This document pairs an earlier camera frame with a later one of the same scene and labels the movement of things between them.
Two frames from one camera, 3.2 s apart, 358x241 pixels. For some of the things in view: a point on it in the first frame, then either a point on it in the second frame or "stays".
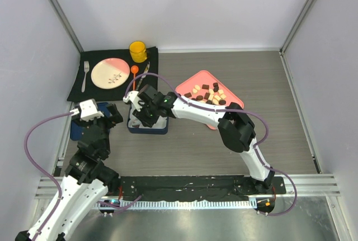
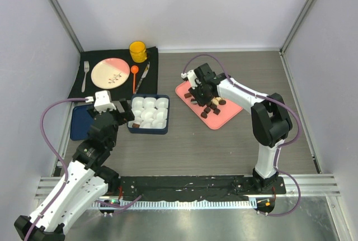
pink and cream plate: x=109 y=73 stays
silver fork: x=86 y=69 stays
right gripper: x=141 y=117 → x=202 y=100
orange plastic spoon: x=134 y=69 stays
